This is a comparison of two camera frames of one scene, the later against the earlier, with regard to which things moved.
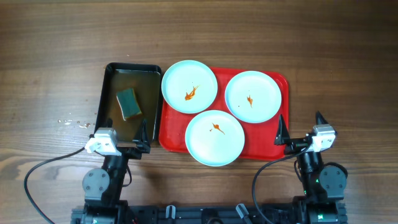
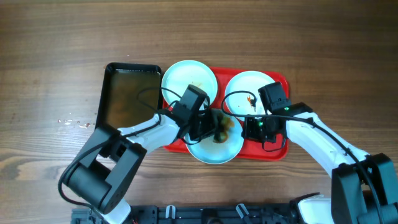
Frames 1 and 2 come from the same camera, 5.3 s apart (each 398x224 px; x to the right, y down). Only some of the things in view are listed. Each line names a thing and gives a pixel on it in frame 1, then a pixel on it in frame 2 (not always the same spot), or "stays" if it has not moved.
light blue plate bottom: [215, 138] stays
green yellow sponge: [128, 102] → [226, 123]
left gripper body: [135, 152] → [204, 122]
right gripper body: [295, 145] → [257, 129]
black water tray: [129, 93] stays
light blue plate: [252, 97] stays
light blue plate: [189, 86] stays
